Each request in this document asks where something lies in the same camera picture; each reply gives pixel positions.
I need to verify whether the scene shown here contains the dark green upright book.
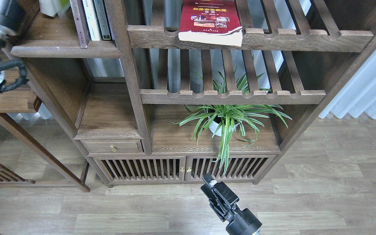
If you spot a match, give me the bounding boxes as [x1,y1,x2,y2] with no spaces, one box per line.
[93,0,112,40]

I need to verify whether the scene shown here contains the red book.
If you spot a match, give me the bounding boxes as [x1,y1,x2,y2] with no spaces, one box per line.
[178,0,243,47]

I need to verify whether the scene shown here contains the dark wooden bookshelf cabinet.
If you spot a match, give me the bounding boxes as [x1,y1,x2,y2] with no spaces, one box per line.
[8,0,376,187]

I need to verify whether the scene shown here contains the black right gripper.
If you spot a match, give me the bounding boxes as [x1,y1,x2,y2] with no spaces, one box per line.
[200,173,262,235]

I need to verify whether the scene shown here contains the green spider plant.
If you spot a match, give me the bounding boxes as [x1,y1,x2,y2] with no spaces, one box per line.
[169,67,293,175]

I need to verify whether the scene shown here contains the wooden side table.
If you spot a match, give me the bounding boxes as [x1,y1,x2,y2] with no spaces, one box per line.
[0,47,91,193]

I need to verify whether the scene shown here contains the brass drawer knob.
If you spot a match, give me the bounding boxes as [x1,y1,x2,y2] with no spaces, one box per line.
[110,145,117,152]

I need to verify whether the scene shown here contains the white upright book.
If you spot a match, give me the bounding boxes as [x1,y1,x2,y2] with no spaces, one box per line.
[82,0,102,41]

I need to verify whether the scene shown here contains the white curtain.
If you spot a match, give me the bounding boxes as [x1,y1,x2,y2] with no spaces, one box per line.
[319,50,376,119]

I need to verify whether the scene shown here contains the maroon book white characters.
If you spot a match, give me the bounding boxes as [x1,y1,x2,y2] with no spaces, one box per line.
[69,0,91,48]

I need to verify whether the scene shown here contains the brass cabinet door knobs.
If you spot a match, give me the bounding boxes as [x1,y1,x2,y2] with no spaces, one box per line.
[179,166,192,172]

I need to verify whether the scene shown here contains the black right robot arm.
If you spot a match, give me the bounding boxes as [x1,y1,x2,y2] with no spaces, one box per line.
[200,173,262,235]

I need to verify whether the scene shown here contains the white plant pot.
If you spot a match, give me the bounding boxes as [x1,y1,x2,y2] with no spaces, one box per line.
[209,119,239,138]

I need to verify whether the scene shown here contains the yellow-green book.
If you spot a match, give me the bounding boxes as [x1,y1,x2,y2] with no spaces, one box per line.
[39,0,71,17]

